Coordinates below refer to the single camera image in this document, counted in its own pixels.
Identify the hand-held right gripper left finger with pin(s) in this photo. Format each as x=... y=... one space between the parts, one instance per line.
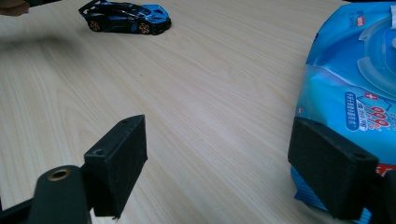
x=118 y=161

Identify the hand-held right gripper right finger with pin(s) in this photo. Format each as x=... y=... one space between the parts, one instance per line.
x=333 y=168

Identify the blue and black toy car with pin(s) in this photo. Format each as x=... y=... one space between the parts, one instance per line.
x=124 y=18

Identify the blue wet wipes pack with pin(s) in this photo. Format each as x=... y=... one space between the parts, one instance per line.
x=348 y=71

